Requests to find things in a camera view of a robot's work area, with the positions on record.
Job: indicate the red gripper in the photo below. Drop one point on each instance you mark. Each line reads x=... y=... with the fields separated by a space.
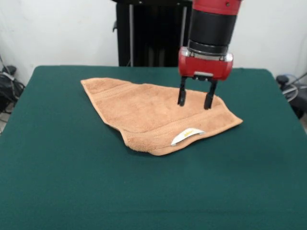
x=204 y=67

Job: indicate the tan terry towel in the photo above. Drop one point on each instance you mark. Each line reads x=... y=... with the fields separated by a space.
x=144 y=115

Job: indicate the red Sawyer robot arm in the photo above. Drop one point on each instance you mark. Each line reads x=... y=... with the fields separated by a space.
x=212 y=24

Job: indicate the black round caster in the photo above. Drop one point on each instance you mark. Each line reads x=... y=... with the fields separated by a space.
x=283 y=79

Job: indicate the dark green table cloth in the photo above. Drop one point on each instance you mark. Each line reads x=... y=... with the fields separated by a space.
x=72 y=167

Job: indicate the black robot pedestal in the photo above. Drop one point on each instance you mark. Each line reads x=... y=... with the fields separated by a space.
x=148 y=36

